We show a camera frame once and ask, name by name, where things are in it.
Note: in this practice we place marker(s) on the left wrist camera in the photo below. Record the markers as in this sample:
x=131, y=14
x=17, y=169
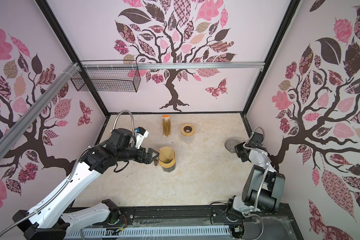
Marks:
x=133, y=139

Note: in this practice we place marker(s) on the green glass dripper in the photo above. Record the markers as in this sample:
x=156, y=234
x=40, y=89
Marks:
x=167, y=163

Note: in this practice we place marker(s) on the black base frame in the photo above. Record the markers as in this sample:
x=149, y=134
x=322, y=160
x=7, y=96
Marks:
x=272, y=226

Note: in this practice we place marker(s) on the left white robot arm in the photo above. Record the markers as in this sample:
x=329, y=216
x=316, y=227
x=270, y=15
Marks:
x=48, y=219

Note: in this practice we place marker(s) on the aluminium rail back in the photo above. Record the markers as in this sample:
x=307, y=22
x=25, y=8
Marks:
x=177, y=66

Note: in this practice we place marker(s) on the white cable duct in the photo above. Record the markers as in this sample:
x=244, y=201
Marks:
x=150, y=232

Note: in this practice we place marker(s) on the wooden ring holder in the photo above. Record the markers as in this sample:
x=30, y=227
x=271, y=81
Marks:
x=170, y=167
x=188, y=130

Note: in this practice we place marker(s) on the grey glass carafe mug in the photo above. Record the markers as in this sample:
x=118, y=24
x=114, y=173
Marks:
x=156, y=162

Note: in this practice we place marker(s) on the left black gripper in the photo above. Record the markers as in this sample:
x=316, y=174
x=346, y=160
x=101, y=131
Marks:
x=148, y=160

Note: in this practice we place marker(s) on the brown paper coffee filter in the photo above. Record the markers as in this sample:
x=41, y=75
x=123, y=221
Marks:
x=166, y=153

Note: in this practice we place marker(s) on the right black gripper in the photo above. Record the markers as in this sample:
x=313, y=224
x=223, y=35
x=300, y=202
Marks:
x=238, y=148

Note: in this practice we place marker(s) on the clear plastic dripper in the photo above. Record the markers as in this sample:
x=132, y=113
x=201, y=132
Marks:
x=187, y=139

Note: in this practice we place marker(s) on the black wire basket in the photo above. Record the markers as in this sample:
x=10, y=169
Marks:
x=108, y=76

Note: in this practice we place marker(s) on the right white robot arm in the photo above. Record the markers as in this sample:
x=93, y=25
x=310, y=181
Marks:
x=264, y=187

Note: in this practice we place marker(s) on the coffee filter pack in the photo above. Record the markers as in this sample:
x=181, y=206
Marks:
x=166, y=122

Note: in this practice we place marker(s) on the aluminium rail left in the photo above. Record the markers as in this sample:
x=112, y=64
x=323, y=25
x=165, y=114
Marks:
x=20, y=127

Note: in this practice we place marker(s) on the aluminium rail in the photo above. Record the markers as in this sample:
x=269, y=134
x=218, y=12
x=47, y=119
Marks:
x=177, y=66
x=20, y=127

